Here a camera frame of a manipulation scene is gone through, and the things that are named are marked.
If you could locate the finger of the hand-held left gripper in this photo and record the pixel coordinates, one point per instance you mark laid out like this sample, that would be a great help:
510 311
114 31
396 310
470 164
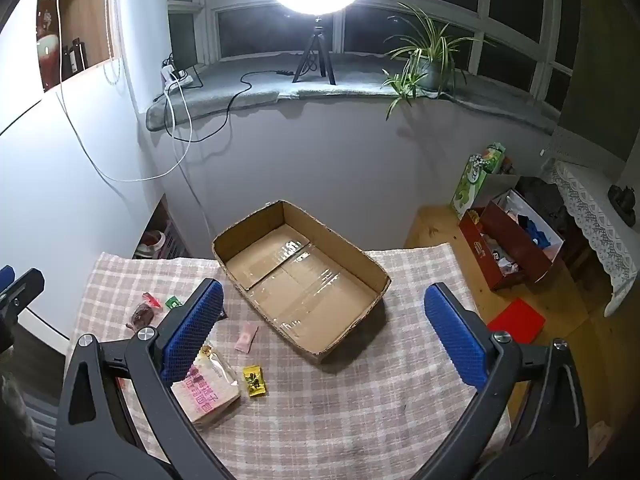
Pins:
25 287

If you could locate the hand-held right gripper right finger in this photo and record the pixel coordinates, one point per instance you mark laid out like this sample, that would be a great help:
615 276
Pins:
455 337

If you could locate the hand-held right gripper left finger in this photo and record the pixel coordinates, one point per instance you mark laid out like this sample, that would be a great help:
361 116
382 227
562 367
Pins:
192 332

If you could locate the dark green snack packet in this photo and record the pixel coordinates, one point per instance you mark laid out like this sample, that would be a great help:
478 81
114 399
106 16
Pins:
173 302

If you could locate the clear snack bar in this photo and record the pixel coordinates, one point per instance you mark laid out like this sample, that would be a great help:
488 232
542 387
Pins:
217 362

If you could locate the clear snack packet red header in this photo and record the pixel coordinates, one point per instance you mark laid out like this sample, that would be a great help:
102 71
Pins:
141 316

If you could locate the small pink candy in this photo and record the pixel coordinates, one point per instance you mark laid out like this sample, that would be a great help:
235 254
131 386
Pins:
246 338

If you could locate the pink snack bag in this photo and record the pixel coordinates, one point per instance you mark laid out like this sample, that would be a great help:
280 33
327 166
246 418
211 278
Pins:
207 402

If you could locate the yellow candy packet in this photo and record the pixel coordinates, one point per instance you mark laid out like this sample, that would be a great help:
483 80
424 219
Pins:
254 382

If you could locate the cardboard box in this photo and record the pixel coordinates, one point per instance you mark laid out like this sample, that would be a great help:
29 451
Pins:
300 285

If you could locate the red square lid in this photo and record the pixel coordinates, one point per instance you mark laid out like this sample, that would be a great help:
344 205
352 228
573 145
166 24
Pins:
517 321

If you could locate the red storage box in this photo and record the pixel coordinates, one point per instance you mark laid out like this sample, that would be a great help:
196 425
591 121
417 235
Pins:
482 250

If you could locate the red white pot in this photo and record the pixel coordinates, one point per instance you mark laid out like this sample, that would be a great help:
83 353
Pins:
149 249

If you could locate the checked tablecloth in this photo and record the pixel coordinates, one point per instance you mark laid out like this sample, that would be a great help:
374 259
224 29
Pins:
350 410

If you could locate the green carton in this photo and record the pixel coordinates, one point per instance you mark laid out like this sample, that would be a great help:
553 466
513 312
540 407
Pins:
467 187

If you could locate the black bag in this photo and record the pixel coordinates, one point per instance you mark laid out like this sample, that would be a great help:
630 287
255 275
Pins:
545 205

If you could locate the white lace cloth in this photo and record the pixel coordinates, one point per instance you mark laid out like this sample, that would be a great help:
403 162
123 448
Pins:
595 210

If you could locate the dark figurine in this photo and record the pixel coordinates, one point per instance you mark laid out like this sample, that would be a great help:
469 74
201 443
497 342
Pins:
621 202

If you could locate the red vase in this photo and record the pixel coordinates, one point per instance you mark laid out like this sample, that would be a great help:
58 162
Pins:
47 57

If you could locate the dark bottle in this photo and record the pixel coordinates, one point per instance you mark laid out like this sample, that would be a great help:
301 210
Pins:
76 55

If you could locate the white power strip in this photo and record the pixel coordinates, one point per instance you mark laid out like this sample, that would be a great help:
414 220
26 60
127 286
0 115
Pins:
175 77

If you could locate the grey windowsill mat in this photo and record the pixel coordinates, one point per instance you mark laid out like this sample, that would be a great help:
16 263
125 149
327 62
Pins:
350 80

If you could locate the potted spider plant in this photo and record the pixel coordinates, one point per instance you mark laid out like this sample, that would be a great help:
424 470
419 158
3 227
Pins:
425 57

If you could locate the wooden shelf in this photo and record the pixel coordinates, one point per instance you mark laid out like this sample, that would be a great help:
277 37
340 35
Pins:
90 10

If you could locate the dark curtain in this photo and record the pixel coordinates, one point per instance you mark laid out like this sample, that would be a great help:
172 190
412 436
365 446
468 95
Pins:
600 60

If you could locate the black tripod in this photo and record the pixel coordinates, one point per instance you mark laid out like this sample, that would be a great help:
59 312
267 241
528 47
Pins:
314 42

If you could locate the white window frame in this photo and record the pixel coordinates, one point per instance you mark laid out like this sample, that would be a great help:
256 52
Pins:
210 20

